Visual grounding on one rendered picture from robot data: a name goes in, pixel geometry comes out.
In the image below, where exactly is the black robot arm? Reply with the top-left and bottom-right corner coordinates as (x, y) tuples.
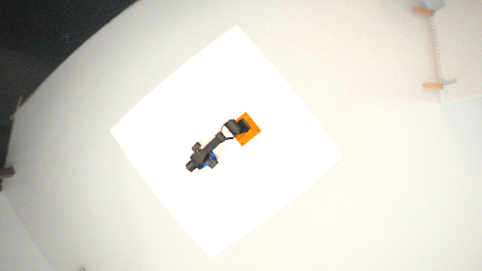
(185, 118), (251, 172)

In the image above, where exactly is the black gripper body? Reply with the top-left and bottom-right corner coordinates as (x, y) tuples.
(191, 142), (218, 169)

